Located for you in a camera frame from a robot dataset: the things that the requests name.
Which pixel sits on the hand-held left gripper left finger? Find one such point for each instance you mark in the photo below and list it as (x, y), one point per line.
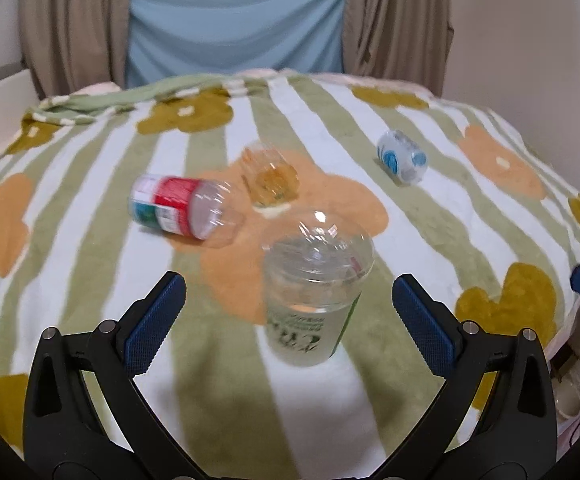
(151, 327)

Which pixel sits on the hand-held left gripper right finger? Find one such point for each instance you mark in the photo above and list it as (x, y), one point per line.
(426, 327)

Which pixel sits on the clear plastic cup green print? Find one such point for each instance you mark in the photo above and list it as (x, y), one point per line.
(315, 290)

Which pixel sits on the small clear plastic cup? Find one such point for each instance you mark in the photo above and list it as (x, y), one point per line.
(269, 179)

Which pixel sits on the green striped flower blanket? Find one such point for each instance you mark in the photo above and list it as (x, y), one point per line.
(120, 240)

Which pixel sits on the red and green label bottle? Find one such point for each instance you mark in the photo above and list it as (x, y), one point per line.
(185, 206)

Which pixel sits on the blue and white label bottle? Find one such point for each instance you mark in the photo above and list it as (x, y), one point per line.
(402, 156)

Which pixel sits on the beige curtain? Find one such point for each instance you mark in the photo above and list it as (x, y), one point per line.
(395, 20)
(72, 25)

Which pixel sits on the light blue cloth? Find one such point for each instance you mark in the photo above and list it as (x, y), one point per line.
(235, 25)

